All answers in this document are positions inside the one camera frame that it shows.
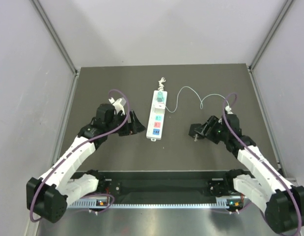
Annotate black cube power adapter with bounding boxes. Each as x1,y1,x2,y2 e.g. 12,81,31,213
188,123,206,142

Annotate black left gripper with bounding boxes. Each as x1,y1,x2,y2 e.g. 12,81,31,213
106,110,146,136

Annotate grey slotted cable duct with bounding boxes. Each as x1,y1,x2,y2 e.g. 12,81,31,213
67,197,244,209

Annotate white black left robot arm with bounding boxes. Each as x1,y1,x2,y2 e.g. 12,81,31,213
26,103,146,223

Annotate aluminium frame post left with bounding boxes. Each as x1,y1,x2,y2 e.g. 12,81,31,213
31,0,80,74

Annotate white coiled power strip cord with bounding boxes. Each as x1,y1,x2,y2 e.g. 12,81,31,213
156,76,167,91

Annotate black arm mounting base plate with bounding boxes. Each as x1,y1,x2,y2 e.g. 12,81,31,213
77,171,241,199

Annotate teal charging cable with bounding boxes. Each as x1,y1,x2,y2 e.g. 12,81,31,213
165,86,228,114

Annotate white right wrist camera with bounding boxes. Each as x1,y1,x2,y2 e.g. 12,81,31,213
224,106,233,114

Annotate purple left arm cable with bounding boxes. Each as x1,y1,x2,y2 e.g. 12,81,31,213
29,88,130,222

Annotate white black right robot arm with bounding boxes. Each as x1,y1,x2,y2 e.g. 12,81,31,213
194,114,304,234

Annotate teal USB charger plug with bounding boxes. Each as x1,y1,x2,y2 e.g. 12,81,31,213
157,90,164,103

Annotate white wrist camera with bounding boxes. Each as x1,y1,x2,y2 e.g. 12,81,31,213
109,97,127,114
224,106,233,114

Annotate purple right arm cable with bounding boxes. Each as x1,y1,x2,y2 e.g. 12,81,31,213
221,92,302,236

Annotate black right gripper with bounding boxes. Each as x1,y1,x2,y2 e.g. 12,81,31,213
196,115,229,144

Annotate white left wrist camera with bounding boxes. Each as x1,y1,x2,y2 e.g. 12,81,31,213
109,97,127,114

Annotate aluminium frame post right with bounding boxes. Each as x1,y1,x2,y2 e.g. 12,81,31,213
249,0,296,72

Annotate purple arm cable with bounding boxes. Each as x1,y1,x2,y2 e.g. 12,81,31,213
29,88,130,222
221,92,302,236

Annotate white power strip coloured sockets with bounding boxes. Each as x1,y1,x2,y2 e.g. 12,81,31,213
146,90,167,142

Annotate aluminium frame post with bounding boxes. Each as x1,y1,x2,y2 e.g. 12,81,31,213
249,0,296,72
31,0,80,74

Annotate white square charger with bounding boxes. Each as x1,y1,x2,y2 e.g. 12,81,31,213
153,103,166,114

